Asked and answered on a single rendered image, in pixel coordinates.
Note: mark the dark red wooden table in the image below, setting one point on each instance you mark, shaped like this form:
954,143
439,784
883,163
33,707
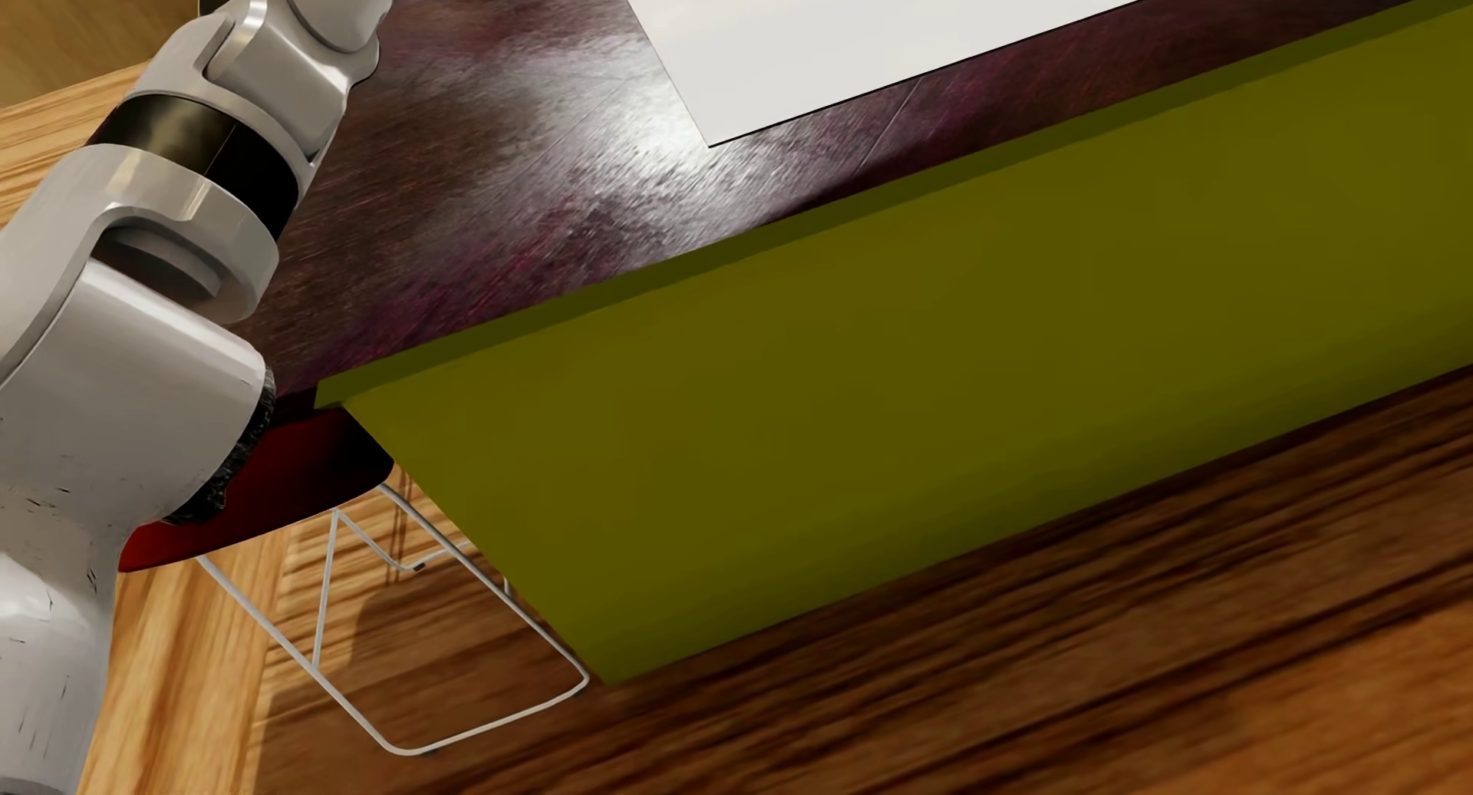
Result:
506,185

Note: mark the white sheet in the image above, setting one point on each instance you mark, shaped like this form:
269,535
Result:
852,35

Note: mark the olive green panel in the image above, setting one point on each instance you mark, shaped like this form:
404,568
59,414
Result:
875,392

